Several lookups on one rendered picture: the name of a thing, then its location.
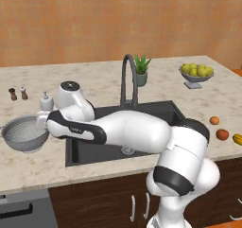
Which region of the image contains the dark wood drawer front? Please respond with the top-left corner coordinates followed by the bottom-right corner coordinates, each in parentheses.
top-left (206, 157), bottom-right (242, 209)
top-left (184, 202), bottom-right (242, 228)

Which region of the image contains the grey metal colander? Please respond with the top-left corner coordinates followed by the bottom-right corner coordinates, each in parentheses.
top-left (0, 114), bottom-right (51, 154)

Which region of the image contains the silver cupboard handle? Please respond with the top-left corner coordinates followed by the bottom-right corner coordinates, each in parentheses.
top-left (143, 191), bottom-right (151, 220)
top-left (130, 194), bottom-right (137, 223)

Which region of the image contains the grey dishwasher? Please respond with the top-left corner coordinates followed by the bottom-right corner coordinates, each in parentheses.
top-left (0, 188), bottom-right (60, 228)

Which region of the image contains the green plant in pot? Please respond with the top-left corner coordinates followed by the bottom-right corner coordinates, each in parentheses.
top-left (133, 54), bottom-right (153, 88)

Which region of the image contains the black kitchen sink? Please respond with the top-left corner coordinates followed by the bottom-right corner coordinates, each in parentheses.
top-left (64, 99), bottom-right (187, 168)

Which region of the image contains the yellow mango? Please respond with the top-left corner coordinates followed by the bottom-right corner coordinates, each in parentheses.
top-left (232, 132), bottom-right (242, 147)

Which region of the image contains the small orange tangerine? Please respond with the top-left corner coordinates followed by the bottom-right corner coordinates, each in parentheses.
top-left (209, 115), bottom-right (220, 126)

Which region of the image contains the grey fruit bowl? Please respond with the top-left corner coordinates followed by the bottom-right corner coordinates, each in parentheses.
top-left (178, 64), bottom-right (216, 90)

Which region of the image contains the dark wood cupboard door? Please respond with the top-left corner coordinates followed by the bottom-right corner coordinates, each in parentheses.
top-left (47, 173), bottom-right (142, 228)
top-left (139, 170), bottom-right (163, 228)

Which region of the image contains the black dishwasher handle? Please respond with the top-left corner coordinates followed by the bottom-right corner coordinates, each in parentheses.
top-left (0, 202), bottom-right (34, 220)

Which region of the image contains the brown white-topped salt shaker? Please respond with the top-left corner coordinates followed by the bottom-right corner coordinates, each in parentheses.
top-left (19, 86), bottom-right (29, 101)

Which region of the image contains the brown pepper shaker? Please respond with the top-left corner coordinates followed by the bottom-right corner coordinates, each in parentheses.
top-left (8, 87), bottom-right (18, 102)

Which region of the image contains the red-orange orange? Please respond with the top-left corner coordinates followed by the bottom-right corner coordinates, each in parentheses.
top-left (216, 129), bottom-right (230, 142)

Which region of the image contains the dark grey sink faucet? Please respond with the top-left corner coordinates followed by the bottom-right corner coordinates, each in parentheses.
top-left (119, 53), bottom-right (140, 109)

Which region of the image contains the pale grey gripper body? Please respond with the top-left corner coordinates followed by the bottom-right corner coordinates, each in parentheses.
top-left (35, 111), bottom-right (51, 132)

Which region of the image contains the white soap dispenser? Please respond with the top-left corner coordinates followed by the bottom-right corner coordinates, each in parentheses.
top-left (39, 91), bottom-right (55, 112)

